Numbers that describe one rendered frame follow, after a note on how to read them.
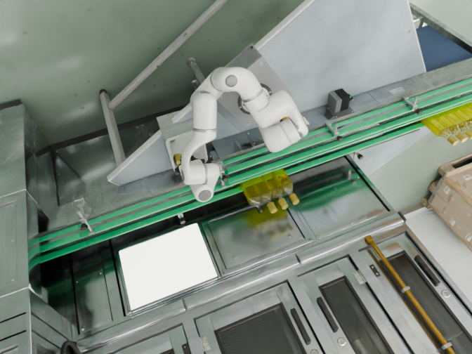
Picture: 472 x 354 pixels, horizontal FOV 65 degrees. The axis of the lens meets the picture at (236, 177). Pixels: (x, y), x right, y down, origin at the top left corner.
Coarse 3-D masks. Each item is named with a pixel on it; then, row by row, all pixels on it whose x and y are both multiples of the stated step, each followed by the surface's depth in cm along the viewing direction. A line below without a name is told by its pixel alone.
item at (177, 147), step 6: (186, 132) 165; (192, 132) 165; (168, 138) 164; (174, 138) 164; (180, 138) 175; (186, 138) 176; (168, 144) 165; (174, 144) 176; (180, 144) 177; (186, 144) 179; (204, 144) 173; (168, 150) 168; (174, 150) 179; (180, 150) 180; (198, 150) 185; (204, 150) 176; (198, 156) 184; (204, 156) 180; (174, 162) 181; (174, 168) 177
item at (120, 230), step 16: (400, 128) 210; (416, 128) 209; (352, 144) 204; (368, 144) 203; (320, 160) 198; (224, 192) 189; (176, 208) 185; (192, 208) 184; (128, 224) 181; (144, 224) 180; (80, 240) 177; (96, 240) 176; (48, 256) 172
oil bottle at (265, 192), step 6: (252, 180) 186; (258, 180) 185; (264, 180) 185; (258, 186) 182; (264, 186) 182; (258, 192) 181; (264, 192) 180; (270, 192) 180; (264, 198) 179; (270, 198) 180
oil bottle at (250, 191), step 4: (240, 184) 187; (244, 184) 183; (248, 184) 183; (252, 184) 183; (244, 188) 182; (248, 188) 182; (252, 188) 181; (244, 192) 184; (248, 192) 180; (252, 192) 180; (256, 192) 180; (248, 196) 179; (252, 196) 178; (256, 196) 178; (260, 196) 179; (248, 200) 182; (252, 200) 177; (256, 200) 178; (260, 200) 178; (252, 204) 179
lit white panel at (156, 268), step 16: (160, 240) 184; (176, 240) 183; (192, 240) 183; (128, 256) 180; (144, 256) 179; (160, 256) 178; (176, 256) 178; (192, 256) 177; (208, 256) 177; (128, 272) 174; (144, 272) 174; (160, 272) 173; (176, 272) 173; (192, 272) 172; (208, 272) 172; (128, 288) 169; (144, 288) 169; (160, 288) 168; (176, 288) 168; (144, 304) 164
